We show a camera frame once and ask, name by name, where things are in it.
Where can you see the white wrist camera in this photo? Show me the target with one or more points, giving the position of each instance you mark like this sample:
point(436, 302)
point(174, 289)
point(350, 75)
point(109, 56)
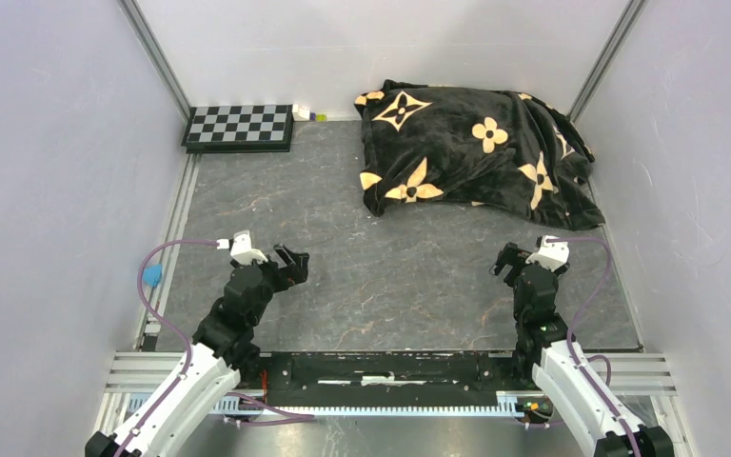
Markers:
point(551, 254)
point(241, 250)

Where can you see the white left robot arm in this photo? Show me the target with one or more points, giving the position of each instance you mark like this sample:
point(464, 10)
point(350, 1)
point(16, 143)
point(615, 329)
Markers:
point(215, 357)

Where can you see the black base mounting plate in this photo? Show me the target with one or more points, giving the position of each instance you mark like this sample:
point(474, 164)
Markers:
point(470, 378)

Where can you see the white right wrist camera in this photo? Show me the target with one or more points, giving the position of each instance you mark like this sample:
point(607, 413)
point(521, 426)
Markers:
point(551, 254)

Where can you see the blue small object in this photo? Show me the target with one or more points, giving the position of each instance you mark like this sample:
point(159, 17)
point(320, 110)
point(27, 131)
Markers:
point(151, 275)

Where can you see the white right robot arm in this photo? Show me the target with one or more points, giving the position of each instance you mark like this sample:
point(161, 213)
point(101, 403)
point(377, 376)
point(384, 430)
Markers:
point(548, 355)

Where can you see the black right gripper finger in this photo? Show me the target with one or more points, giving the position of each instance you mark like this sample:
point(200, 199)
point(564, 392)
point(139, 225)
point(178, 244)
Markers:
point(502, 260)
point(513, 251)

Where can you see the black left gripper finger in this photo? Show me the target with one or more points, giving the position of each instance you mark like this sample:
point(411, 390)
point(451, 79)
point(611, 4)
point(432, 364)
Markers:
point(298, 266)
point(287, 256)

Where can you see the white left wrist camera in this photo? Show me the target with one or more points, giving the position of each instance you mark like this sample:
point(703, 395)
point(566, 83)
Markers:
point(241, 250)

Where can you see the small white block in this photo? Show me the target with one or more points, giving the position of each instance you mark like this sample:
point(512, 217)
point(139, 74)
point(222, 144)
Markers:
point(301, 114)

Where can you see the black grey checkerboard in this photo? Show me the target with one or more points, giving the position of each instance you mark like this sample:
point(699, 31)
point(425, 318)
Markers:
point(239, 129)

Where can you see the black floral pillowcase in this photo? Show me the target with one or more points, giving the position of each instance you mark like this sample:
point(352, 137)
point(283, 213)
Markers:
point(499, 148)

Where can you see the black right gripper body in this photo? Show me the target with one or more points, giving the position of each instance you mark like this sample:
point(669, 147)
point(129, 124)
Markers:
point(513, 273)

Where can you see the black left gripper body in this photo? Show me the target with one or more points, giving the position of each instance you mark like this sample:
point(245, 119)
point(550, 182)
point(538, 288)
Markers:
point(274, 279)

